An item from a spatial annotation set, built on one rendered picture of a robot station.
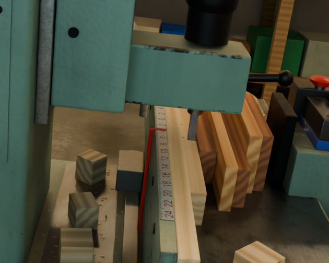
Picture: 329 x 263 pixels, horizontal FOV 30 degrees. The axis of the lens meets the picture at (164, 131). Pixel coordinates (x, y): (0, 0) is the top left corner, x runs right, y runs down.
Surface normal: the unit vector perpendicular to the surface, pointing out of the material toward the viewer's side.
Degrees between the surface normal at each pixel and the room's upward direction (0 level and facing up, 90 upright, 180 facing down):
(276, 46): 90
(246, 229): 0
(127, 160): 0
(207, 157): 90
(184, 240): 0
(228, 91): 90
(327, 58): 90
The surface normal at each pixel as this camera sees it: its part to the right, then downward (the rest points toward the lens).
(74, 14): 0.04, 0.38
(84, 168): -0.55, 0.25
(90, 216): 0.36, 0.40
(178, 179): 0.12, -0.92
